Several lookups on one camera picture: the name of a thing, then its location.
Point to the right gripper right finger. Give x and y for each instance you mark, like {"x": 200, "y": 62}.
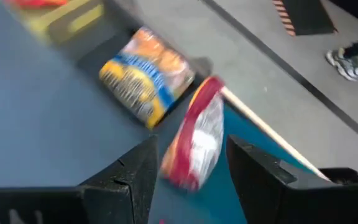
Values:
{"x": 256, "y": 186}

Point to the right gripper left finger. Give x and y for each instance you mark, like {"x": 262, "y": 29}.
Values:
{"x": 129, "y": 186}

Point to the yellow red ramen pack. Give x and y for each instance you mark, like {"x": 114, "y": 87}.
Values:
{"x": 194, "y": 140}

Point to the blue ramen pack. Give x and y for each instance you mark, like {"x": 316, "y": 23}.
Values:
{"x": 145, "y": 74}

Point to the orange ramen pack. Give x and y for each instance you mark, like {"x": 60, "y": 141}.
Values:
{"x": 36, "y": 3}

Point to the teal plastic bin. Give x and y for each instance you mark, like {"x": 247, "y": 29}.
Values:
{"x": 216, "y": 205}

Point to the person's shoe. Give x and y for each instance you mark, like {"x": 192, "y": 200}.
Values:
{"x": 343, "y": 63}

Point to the yellow plastic bin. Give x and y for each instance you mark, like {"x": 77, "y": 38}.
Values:
{"x": 70, "y": 21}

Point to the black ramp striped edge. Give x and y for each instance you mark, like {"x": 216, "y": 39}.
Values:
{"x": 309, "y": 15}

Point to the black base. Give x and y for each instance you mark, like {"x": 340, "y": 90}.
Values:
{"x": 356, "y": 9}

